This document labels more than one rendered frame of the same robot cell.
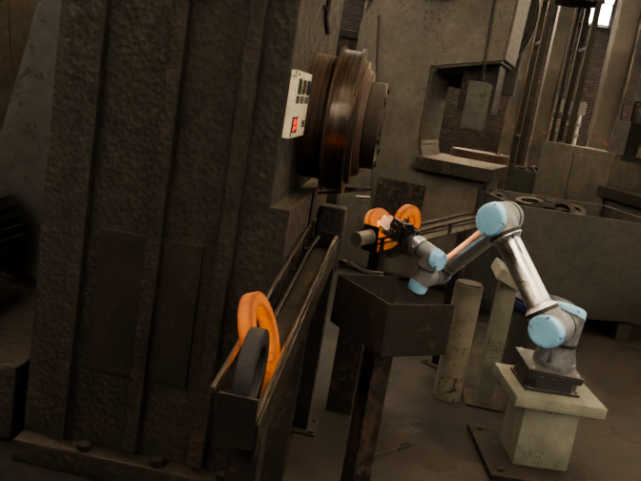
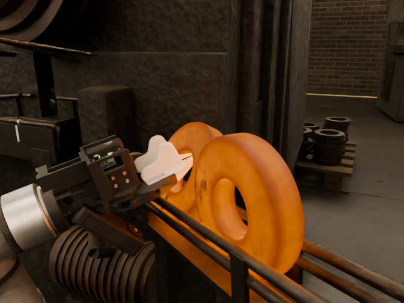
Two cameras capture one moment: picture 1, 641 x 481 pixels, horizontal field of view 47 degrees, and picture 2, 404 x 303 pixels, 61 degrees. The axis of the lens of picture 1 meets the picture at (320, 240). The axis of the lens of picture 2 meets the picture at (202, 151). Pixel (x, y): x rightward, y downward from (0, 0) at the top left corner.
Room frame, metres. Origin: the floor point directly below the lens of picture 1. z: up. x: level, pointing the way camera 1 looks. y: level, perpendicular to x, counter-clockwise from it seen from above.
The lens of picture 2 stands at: (3.09, -0.67, 0.89)
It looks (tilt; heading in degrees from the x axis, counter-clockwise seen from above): 17 degrees down; 108
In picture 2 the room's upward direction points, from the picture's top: straight up
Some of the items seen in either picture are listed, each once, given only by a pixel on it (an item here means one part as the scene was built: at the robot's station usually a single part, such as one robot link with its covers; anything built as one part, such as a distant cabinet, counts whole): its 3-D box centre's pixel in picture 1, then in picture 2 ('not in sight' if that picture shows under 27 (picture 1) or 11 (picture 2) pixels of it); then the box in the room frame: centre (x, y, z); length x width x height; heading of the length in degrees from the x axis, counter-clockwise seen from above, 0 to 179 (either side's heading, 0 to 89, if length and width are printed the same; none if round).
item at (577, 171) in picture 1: (586, 213); not in sight; (6.33, -2.23, 0.55); 1.10 x 0.53 x 1.10; 15
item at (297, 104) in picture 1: (298, 104); not in sight; (2.10, 0.12, 1.15); 0.26 x 0.02 x 0.18; 175
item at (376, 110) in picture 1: (374, 126); not in sight; (2.42, -0.11, 1.11); 0.28 x 0.06 x 0.28; 175
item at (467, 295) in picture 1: (457, 340); not in sight; (3.01, -0.65, 0.26); 0.12 x 0.12 x 0.52
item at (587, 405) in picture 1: (547, 389); not in sight; (2.53, -0.90, 0.28); 0.32 x 0.32 x 0.04; 2
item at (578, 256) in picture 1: (552, 258); not in sight; (4.74, -1.53, 0.39); 1.03 x 0.83 x 0.77; 100
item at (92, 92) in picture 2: (327, 237); (110, 139); (2.66, -0.03, 0.68); 0.11 x 0.08 x 0.24; 85
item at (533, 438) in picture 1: (537, 427); not in sight; (2.53, -0.90, 0.13); 0.40 x 0.40 x 0.26; 2
